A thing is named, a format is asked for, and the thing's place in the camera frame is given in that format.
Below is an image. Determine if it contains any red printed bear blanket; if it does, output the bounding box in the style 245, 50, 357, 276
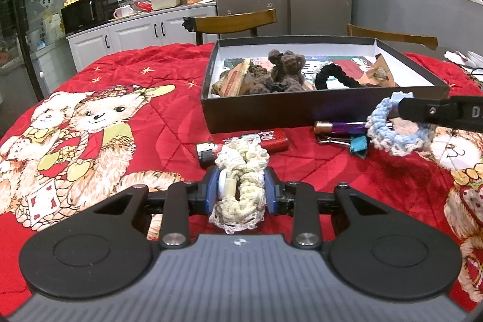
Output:
0, 42, 483, 315

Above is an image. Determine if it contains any black claw hair clip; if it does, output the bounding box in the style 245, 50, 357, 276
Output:
266, 78, 287, 93

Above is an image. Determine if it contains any brown striped snack packet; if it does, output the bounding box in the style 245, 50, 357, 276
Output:
211, 58, 257, 98

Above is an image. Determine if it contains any small brown crochet scrunchie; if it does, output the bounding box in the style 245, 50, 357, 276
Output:
241, 67, 273, 95

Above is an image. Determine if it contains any black cardboard box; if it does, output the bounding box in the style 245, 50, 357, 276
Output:
201, 37, 451, 134

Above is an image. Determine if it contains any white kitchen cabinet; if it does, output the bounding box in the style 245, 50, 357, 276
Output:
67, 3, 219, 72

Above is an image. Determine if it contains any glass sliding door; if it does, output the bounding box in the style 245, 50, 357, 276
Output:
0, 0, 76, 100

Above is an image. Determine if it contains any black braided hair band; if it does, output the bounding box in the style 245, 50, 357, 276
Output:
314, 62, 365, 91

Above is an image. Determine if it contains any red lighter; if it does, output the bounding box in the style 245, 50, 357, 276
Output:
195, 128, 289, 169

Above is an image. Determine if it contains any purple lipstick with gold cap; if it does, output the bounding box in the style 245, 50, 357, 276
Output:
315, 120, 368, 136

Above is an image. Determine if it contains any light blue crochet scrunchie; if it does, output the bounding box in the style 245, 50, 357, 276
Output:
365, 91, 438, 157

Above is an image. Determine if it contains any teal clip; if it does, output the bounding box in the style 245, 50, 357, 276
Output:
349, 136, 372, 159

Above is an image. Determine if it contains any kraft paper snack packet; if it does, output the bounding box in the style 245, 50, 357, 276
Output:
357, 53, 396, 89

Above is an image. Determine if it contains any cream lace scrunchie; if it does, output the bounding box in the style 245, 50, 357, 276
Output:
208, 135, 271, 235

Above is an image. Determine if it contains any black microwave oven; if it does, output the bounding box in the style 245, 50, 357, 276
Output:
61, 0, 119, 34

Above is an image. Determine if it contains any beige storage container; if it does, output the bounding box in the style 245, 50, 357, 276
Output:
149, 0, 182, 10

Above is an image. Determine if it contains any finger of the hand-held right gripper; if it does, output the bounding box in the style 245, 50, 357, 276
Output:
396, 95, 457, 127

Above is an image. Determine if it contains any wooden chair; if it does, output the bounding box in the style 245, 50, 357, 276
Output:
184, 9, 277, 45
346, 23, 438, 51

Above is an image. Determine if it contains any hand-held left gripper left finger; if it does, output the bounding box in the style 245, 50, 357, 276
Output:
91, 167, 223, 249

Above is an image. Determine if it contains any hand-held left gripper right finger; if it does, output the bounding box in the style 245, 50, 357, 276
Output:
264, 167, 383, 251

